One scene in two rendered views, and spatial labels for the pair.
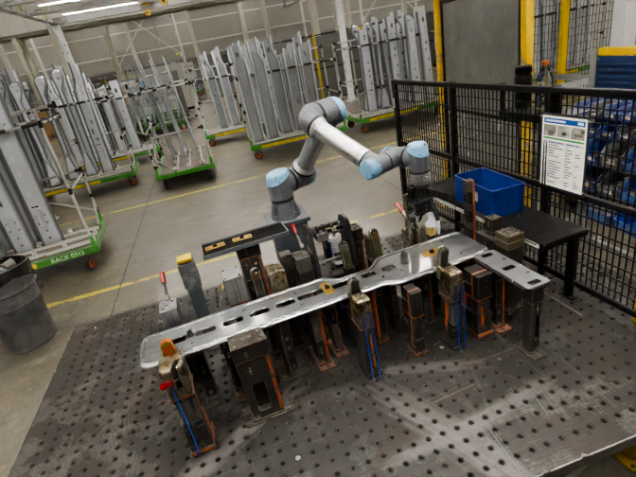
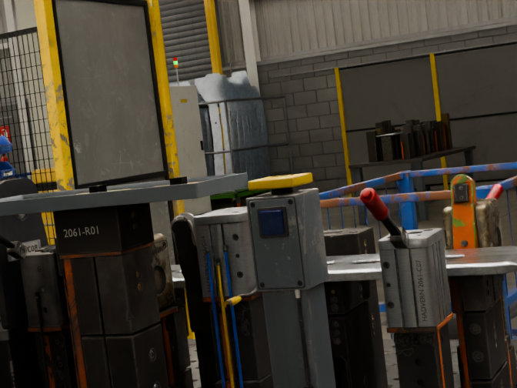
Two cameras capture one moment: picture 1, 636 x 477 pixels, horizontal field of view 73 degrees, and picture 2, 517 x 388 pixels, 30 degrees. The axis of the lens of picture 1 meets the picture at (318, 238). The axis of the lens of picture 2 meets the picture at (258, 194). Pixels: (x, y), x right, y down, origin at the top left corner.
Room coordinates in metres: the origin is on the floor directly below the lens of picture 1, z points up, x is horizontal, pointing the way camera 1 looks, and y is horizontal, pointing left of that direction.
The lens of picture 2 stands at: (2.51, 1.28, 1.22)
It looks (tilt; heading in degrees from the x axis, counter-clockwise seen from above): 4 degrees down; 220
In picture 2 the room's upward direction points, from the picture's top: 7 degrees counter-clockwise
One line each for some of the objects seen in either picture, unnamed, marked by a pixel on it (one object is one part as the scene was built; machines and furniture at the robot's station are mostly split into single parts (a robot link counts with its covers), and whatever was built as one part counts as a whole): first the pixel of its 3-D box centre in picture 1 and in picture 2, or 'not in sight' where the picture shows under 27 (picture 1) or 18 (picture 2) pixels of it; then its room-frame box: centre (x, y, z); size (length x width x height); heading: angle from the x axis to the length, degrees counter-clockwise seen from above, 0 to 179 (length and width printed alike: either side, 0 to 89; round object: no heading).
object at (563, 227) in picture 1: (486, 206); not in sight; (1.84, -0.82, 1.01); 0.90 x 0.22 x 0.03; 15
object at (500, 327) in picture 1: (496, 294); not in sight; (1.38, -0.65, 0.84); 0.11 x 0.06 x 0.29; 15
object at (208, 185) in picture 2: (244, 239); (100, 196); (1.68, 0.31, 1.16); 0.37 x 0.14 x 0.02; 105
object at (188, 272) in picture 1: (200, 305); (303, 373); (1.62, 0.56, 0.92); 0.08 x 0.08 x 0.44; 15
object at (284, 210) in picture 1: (284, 205); not in sight; (2.02, 0.14, 1.15); 0.15 x 0.15 x 0.10
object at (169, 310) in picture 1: (182, 342); (425, 368); (1.43, 0.61, 0.88); 0.11 x 0.10 x 0.36; 15
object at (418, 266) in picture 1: (323, 291); (125, 275); (1.40, 0.02, 1.00); 1.38 x 0.22 x 0.02; 105
